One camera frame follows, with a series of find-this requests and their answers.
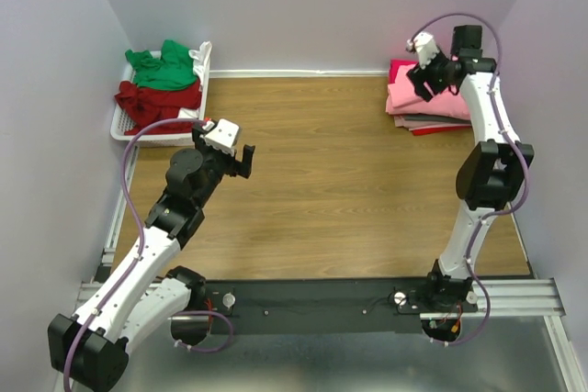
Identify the dark red t shirt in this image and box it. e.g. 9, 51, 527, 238
115, 80, 202, 136

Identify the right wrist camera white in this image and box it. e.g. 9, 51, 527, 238
406, 31, 441, 69

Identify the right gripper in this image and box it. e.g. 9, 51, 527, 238
403, 44, 452, 104

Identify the white garment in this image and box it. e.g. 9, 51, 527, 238
188, 41, 212, 80

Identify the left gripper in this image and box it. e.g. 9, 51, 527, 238
192, 123, 255, 208

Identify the folded red t shirt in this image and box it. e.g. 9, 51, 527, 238
410, 125, 470, 136

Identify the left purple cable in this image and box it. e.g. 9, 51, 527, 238
62, 118, 210, 392

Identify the aluminium frame rail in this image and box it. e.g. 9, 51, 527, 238
54, 152, 588, 392

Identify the folded magenta t shirt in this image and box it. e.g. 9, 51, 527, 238
388, 59, 416, 84

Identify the white plastic basket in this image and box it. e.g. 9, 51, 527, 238
109, 48, 213, 149

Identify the green t shirt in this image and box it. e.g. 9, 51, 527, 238
125, 39, 197, 91

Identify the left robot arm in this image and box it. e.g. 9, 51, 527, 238
48, 118, 254, 391

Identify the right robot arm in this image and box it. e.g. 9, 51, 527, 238
403, 25, 535, 311

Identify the folded light pink t shirt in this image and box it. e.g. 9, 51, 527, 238
393, 115, 457, 130

